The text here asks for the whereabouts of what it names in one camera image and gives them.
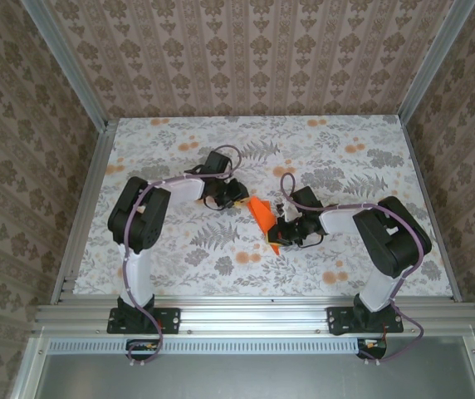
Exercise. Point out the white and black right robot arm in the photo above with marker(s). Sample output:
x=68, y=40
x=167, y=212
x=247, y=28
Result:
x=391, y=237

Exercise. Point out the aluminium frame post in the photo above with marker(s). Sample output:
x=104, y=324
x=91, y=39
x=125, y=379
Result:
x=428, y=62
x=71, y=62

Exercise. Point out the orange paper sheet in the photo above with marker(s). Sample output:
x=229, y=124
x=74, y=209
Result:
x=264, y=214

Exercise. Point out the floral patterned table mat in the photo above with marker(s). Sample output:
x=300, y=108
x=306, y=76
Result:
x=221, y=137

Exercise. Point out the grey sheet metal panel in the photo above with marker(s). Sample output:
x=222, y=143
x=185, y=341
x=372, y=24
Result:
x=241, y=378

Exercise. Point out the aluminium frame cross rail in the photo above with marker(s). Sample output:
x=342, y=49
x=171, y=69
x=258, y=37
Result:
x=254, y=316

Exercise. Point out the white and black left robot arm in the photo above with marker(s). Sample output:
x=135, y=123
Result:
x=138, y=216

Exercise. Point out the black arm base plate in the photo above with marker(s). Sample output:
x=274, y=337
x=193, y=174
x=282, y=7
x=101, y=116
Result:
x=337, y=320
x=171, y=320

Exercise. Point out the aluminium table side rail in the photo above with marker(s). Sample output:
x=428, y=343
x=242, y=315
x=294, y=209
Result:
x=96, y=166
x=417, y=166

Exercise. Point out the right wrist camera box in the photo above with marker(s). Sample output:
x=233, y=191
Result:
x=289, y=212

